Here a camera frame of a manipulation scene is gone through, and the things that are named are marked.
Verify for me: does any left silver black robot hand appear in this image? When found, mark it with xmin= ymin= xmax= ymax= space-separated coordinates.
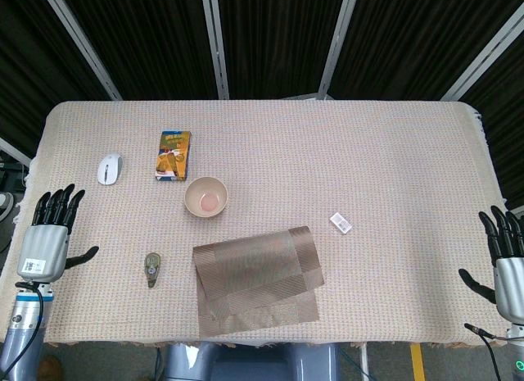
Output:
xmin=16 ymin=183 xmax=100 ymax=283

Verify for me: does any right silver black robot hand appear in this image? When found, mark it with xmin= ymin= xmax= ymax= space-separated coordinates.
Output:
xmin=458 ymin=205 xmax=524 ymax=327

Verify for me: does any beige pink bowl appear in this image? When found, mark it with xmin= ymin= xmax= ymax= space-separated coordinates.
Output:
xmin=183 ymin=176 xmax=229 ymax=217

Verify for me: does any brown woven placemat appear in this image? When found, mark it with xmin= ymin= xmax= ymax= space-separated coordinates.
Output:
xmin=192 ymin=225 xmax=325 ymax=340

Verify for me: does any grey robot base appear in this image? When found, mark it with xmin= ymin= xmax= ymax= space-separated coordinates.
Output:
xmin=163 ymin=342 xmax=341 ymax=381

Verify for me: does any white computer mouse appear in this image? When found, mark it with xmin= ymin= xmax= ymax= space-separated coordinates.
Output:
xmin=97 ymin=152 xmax=124 ymax=187

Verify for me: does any green correction tape dispenser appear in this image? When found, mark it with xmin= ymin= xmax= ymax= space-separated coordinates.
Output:
xmin=143 ymin=252 xmax=161 ymax=290

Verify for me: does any brown shoe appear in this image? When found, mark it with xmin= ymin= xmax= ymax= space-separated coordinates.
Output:
xmin=36 ymin=355 xmax=65 ymax=381

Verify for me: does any orange blue snack box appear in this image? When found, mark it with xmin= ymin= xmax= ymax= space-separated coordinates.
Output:
xmin=154 ymin=129 xmax=192 ymax=182

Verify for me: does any small white box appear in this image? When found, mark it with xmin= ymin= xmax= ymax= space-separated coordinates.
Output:
xmin=329 ymin=211 xmax=354 ymax=235

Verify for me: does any beige woven tablecloth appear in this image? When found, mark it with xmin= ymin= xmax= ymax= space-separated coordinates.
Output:
xmin=0 ymin=100 xmax=523 ymax=349

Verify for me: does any dark curtain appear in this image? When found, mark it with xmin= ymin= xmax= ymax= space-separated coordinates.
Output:
xmin=0 ymin=0 xmax=524 ymax=210

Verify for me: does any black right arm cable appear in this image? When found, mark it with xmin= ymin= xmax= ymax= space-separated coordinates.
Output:
xmin=463 ymin=322 xmax=511 ymax=381

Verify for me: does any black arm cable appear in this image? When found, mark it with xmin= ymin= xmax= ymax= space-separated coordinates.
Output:
xmin=0 ymin=281 xmax=45 ymax=376
xmin=463 ymin=322 xmax=511 ymax=381

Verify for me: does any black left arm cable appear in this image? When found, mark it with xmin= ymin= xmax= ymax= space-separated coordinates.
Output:
xmin=0 ymin=281 xmax=45 ymax=376

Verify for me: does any white frame post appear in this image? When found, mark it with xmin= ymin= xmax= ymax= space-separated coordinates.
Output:
xmin=38 ymin=0 xmax=123 ymax=102
xmin=199 ymin=0 xmax=230 ymax=100
xmin=317 ymin=0 xmax=361 ymax=98
xmin=440 ymin=3 xmax=524 ymax=102
xmin=0 ymin=137 xmax=33 ymax=167

